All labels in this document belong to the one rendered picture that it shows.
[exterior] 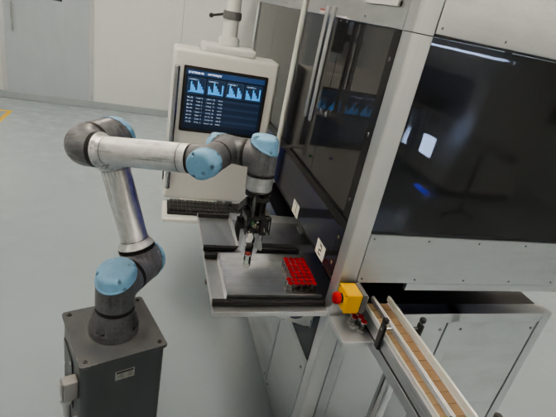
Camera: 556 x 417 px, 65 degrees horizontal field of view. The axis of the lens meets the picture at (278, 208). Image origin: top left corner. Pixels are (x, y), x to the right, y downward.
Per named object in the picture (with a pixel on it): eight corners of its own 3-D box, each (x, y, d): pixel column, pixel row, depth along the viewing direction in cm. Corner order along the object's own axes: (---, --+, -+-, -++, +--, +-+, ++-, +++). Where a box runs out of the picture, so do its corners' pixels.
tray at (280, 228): (298, 223, 210) (299, 217, 208) (314, 252, 187) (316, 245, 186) (228, 219, 200) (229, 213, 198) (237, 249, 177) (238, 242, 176)
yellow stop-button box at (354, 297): (354, 299, 147) (360, 282, 144) (362, 313, 141) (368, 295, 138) (333, 299, 145) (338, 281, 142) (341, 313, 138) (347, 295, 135)
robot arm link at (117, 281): (84, 307, 129) (84, 270, 124) (112, 285, 141) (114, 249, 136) (120, 321, 127) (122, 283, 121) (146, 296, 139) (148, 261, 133)
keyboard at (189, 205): (243, 207, 232) (244, 203, 231) (247, 219, 220) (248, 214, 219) (166, 201, 221) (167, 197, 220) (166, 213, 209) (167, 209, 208)
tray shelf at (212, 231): (294, 222, 215) (294, 218, 214) (347, 315, 154) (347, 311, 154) (196, 216, 201) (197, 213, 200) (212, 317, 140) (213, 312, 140)
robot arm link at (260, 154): (254, 130, 119) (284, 136, 117) (249, 168, 123) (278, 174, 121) (244, 134, 112) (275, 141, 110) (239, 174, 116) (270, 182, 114)
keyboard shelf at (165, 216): (244, 203, 243) (245, 198, 242) (253, 227, 219) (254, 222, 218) (161, 197, 230) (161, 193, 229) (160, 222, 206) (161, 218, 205)
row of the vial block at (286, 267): (285, 266, 172) (287, 256, 170) (298, 294, 156) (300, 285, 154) (280, 266, 171) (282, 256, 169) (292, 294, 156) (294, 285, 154)
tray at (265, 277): (299, 261, 178) (301, 255, 176) (319, 302, 155) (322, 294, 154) (217, 259, 168) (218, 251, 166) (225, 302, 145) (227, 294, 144)
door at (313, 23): (283, 136, 220) (309, 11, 195) (311, 171, 179) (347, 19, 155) (282, 136, 219) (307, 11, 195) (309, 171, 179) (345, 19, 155)
